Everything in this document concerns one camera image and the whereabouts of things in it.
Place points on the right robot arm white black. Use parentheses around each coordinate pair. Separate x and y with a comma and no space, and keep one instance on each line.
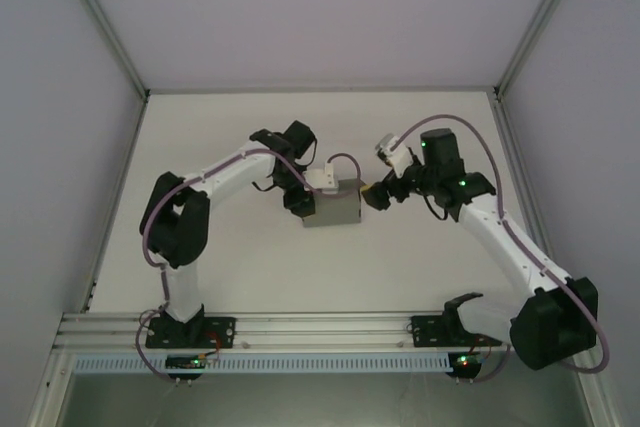
(505,252)

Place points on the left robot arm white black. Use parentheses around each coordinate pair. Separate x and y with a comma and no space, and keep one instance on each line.
(225,172)

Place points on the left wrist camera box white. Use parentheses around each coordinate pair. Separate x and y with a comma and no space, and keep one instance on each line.
(322,179)

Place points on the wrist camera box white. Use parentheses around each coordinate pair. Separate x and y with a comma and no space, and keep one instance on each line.
(322,179)
(395,154)

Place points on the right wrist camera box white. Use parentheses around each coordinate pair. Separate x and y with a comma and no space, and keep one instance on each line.
(395,154)

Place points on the aluminium side frame rail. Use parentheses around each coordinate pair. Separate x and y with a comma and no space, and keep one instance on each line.
(515,157)
(125,172)

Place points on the aluminium mounting rail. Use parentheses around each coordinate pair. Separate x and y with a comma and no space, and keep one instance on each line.
(320,329)

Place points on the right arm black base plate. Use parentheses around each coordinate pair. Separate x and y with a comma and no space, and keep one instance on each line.
(425,329)

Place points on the aluminium frame post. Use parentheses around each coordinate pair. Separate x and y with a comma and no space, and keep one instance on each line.
(102,22)
(542,22)

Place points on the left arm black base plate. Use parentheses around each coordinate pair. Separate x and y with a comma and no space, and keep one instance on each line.
(220,329)

